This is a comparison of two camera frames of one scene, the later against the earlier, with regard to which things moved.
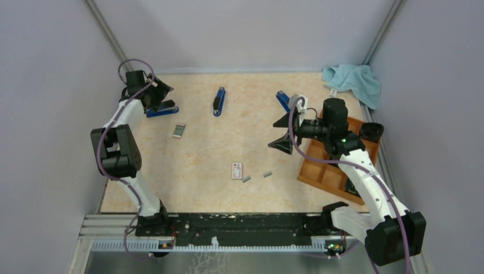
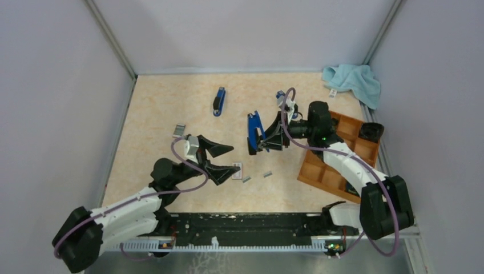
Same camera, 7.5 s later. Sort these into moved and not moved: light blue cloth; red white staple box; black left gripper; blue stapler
Moved: black left gripper
Not moved: red white staple box; light blue cloth; blue stapler
